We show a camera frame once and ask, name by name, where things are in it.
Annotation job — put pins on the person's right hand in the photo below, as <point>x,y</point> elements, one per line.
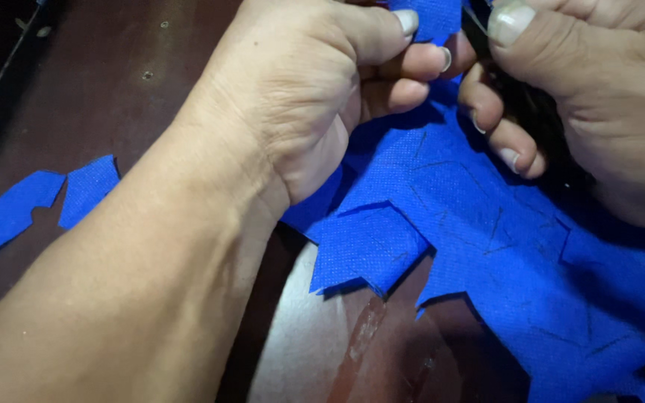
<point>619,95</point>

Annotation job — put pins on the person's left hand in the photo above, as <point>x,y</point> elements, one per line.
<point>294,84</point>

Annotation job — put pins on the black scissors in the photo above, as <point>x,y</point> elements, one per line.
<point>532,109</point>

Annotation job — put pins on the large blue fabric sheet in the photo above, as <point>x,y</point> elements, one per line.
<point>468,235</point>

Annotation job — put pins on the small blue fabric scrap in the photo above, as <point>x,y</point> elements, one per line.
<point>14,207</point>
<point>87,190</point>

